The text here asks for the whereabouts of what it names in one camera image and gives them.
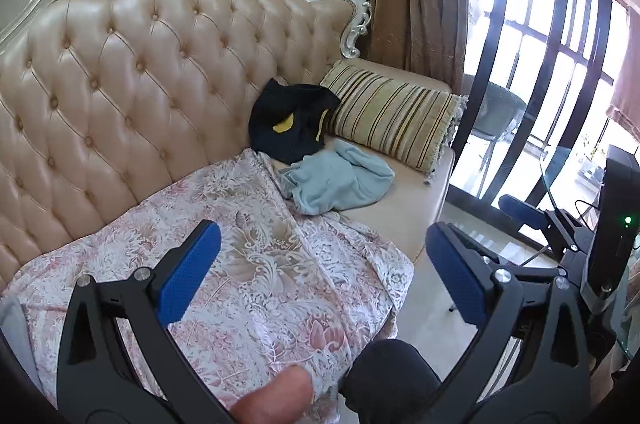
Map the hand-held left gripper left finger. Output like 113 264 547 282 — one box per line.
56 219 236 424

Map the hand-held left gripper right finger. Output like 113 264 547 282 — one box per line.
425 221 593 424

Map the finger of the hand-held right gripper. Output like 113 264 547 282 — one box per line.
498 194 576 255

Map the light blue sweater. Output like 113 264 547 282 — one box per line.
279 139 396 215

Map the potted plant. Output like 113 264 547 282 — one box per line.
577 134 608 177

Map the pink floral blanket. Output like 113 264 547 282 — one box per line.
2 148 416 420

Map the wicker chair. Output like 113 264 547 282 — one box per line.
467 81 528 199

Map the person's leg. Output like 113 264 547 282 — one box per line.
340 339 443 424

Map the tan rounded object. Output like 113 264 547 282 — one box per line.
229 365 316 424

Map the striped green pillow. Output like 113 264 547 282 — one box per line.
319 60 468 175

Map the black garment with yellow print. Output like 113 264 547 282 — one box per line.
248 78 342 165

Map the light grey garment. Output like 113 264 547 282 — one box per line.
0 296 41 385

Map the beige tufted leather sofa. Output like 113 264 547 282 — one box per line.
0 0 456 355

